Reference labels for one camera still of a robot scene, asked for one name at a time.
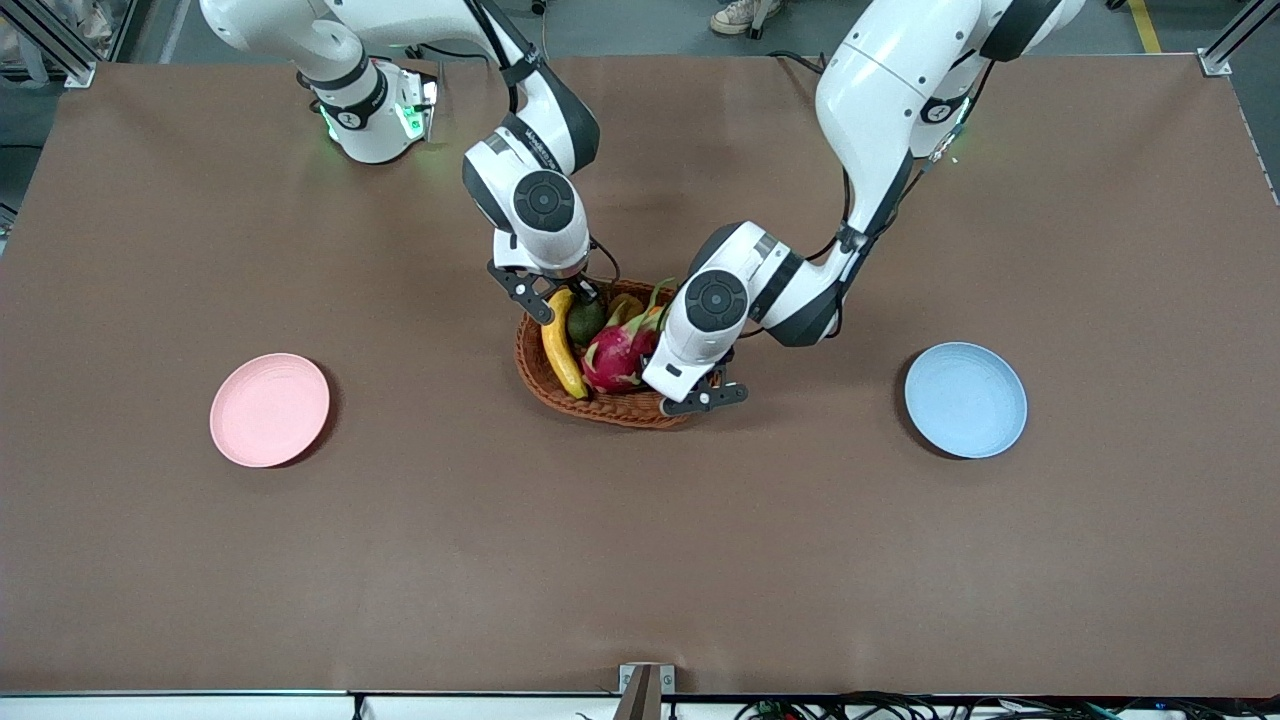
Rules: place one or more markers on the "light blue round plate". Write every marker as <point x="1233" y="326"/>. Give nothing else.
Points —
<point x="965" y="400"/>

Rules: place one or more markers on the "pink dragon fruit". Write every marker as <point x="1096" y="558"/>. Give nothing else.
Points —
<point x="615" y="360"/>

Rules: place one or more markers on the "dark green avocado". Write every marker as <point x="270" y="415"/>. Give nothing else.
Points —
<point x="585" y="322"/>

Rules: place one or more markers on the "pink round plate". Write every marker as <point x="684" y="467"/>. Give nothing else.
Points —
<point x="269" y="410"/>

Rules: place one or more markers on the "grey metal stand leg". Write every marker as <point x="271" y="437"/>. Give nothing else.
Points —
<point x="765" y="15"/>

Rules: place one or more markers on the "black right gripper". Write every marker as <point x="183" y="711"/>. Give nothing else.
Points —
<point x="588" y="287"/>

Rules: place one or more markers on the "yellow banana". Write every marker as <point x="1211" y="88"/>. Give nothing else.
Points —
<point x="560" y="350"/>

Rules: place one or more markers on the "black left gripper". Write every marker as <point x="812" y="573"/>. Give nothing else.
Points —
<point x="728" y="356"/>

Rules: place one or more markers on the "beige sneaker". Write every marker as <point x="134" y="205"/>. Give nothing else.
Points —
<point x="740" y="15"/>

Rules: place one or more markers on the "aluminium frame post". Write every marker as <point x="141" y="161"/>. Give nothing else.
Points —
<point x="1235" y="40"/>
<point x="50" y="45"/>

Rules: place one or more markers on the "brown wicker basket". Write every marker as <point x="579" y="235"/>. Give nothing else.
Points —
<point x="545" y="385"/>

